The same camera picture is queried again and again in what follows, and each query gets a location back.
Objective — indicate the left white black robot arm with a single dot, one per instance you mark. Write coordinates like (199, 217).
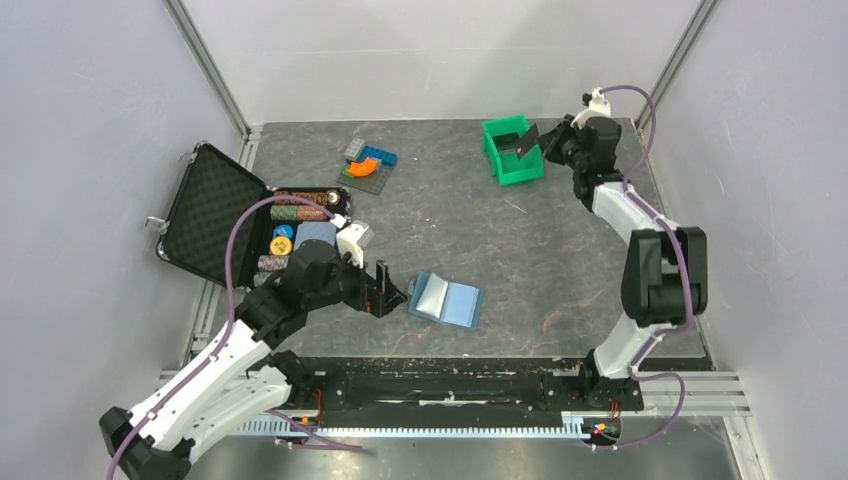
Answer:
(242, 373)

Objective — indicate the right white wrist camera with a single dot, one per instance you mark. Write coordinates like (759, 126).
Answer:
(595, 105)

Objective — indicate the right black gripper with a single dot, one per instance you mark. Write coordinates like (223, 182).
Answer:
(550, 142)

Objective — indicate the top poker chip row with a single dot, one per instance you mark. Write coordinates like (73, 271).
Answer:
(284, 197)

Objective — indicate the grey lego brick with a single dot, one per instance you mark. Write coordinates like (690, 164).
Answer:
(354, 150)

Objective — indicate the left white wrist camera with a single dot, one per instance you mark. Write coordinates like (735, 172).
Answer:
(352, 237)

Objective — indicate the yellow poker chip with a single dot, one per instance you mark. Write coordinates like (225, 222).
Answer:
(281, 246)

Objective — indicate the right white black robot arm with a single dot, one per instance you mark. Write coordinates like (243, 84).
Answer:
(664, 281)

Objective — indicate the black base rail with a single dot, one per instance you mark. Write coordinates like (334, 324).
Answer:
(452, 392)

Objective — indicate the left aluminium corner post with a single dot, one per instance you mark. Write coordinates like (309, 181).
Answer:
(203, 56)

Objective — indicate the orange curved lego piece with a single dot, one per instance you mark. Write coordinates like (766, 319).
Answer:
(362, 168)

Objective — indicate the aluminium corner post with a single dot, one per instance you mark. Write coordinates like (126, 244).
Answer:
(686, 43)
(203, 56)

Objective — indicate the blue lego brick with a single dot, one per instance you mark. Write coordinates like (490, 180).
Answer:
(386, 158)

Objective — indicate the bottom poker chip row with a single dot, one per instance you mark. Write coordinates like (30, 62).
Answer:
(261, 278)

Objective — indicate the blue poker chip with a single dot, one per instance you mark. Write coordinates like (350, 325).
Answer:
(285, 231)

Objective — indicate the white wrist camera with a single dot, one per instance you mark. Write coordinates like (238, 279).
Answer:
(595, 105)
(352, 237)

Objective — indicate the blue leather card holder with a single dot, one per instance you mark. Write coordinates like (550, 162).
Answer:
(445, 302)

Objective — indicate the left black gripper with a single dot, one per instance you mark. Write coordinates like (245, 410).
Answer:
(378, 296)

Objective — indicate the white toothed cable strip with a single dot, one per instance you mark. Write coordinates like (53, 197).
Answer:
(268, 425)

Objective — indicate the black poker chip case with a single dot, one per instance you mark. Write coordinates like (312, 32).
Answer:
(212, 194)

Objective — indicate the poker chip row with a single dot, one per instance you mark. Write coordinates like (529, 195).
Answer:
(297, 213)
(261, 278)
(272, 263)
(284, 197)

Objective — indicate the blue playing card deck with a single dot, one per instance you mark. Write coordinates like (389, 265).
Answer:
(314, 230)

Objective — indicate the grey lego baseplate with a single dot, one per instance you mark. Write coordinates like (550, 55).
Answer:
(372, 184)

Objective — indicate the black object in bin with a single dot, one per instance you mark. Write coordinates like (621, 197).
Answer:
(508, 142)

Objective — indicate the right aluminium corner post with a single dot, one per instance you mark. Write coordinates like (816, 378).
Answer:
(686, 43)

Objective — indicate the green plastic bin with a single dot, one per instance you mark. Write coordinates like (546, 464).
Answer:
(505, 167)

